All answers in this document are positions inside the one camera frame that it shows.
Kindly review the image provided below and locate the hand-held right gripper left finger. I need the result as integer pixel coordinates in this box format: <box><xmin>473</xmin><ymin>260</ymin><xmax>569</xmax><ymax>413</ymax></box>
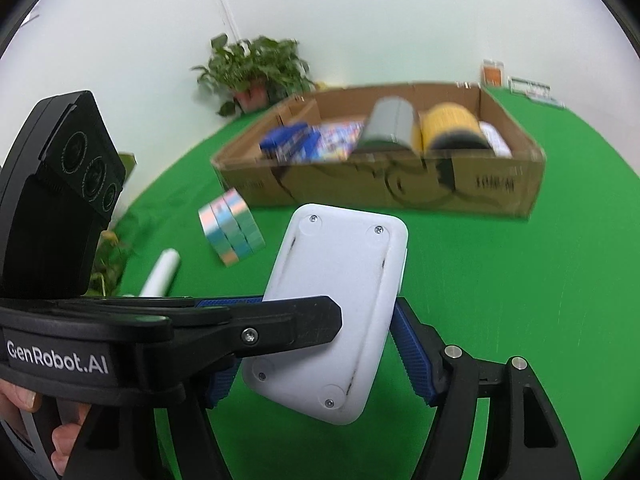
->
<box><xmin>65</xmin><ymin>355</ymin><xmax>242</xmax><ymax>480</ymax></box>

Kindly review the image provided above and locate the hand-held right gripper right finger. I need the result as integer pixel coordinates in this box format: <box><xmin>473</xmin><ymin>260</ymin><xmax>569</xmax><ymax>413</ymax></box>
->
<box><xmin>390</xmin><ymin>297</ymin><xmax>581</xmax><ymax>480</ymax></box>

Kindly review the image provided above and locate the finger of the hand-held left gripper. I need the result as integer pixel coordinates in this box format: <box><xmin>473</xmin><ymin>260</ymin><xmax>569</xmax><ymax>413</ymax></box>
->
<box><xmin>192</xmin><ymin>296</ymin><xmax>265</xmax><ymax>310</ymax></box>
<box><xmin>170</xmin><ymin>296</ymin><xmax>344</xmax><ymax>360</ymax></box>

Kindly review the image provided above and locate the white plastic device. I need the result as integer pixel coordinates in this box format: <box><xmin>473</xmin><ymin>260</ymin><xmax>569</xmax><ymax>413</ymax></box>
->
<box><xmin>241</xmin><ymin>203</ymin><xmax>410</xmax><ymax>426</ymax></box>

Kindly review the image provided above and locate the cardboard box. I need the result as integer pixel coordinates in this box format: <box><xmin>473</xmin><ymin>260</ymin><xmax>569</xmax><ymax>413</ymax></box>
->
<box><xmin>211</xmin><ymin>82</ymin><xmax>546</xmax><ymax>220</ymax></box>

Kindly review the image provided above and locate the blue stapler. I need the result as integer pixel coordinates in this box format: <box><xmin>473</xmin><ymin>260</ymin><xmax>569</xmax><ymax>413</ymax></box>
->
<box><xmin>259</xmin><ymin>122</ymin><xmax>322</xmax><ymax>162</ymax></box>

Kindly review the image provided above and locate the silver metal can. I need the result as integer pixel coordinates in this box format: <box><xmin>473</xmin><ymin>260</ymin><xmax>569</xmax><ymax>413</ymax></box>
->
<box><xmin>354</xmin><ymin>96</ymin><xmax>420</xmax><ymax>154</ymax></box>

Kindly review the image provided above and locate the white spray bottle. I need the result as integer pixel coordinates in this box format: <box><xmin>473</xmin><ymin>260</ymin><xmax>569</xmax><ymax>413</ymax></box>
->
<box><xmin>477</xmin><ymin>120</ymin><xmax>514</xmax><ymax>159</ymax></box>

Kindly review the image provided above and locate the yellow label jar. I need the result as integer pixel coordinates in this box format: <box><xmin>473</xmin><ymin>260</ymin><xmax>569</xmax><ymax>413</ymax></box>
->
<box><xmin>419</xmin><ymin>102</ymin><xmax>492</xmax><ymax>154</ymax></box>

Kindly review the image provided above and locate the person's left hand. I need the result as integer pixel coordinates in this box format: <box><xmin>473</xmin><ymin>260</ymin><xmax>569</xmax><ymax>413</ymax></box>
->
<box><xmin>0</xmin><ymin>379</ymin><xmax>92</xmax><ymax>477</ymax></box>

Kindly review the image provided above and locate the large leafy plant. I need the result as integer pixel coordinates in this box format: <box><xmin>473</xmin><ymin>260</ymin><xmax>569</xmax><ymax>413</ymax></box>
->
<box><xmin>89</xmin><ymin>152</ymin><xmax>138</xmax><ymax>297</ymax></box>

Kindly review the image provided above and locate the white lint roller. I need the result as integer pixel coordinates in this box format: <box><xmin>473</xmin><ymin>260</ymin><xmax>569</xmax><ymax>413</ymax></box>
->
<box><xmin>122</xmin><ymin>248</ymin><xmax>181</xmax><ymax>298</ymax></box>

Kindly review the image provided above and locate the pastel puzzle cube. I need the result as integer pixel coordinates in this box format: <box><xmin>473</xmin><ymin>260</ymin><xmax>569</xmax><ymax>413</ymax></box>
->
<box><xmin>198</xmin><ymin>188</ymin><xmax>267</xmax><ymax>267</ymax></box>

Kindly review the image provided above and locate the green tablecloth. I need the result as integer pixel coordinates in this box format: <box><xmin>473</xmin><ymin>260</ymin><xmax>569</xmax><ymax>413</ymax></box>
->
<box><xmin>112</xmin><ymin>85</ymin><xmax>640</xmax><ymax>480</ymax></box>

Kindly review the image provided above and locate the colourful puzzle box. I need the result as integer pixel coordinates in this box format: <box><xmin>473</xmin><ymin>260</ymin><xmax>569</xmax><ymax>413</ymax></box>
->
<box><xmin>312</xmin><ymin>121</ymin><xmax>367</xmax><ymax>162</ymax></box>

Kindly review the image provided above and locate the potted plant orange pot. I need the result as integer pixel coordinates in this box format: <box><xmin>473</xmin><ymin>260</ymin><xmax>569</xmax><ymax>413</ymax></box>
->
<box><xmin>191</xmin><ymin>34</ymin><xmax>315</xmax><ymax>117</ymax></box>

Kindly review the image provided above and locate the orange card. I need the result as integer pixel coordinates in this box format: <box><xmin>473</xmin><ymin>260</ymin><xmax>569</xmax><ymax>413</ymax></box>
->
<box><xmin>481</xmin><ymin>59</ymin><xmax>506</xmax><ymax>87</ymax></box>

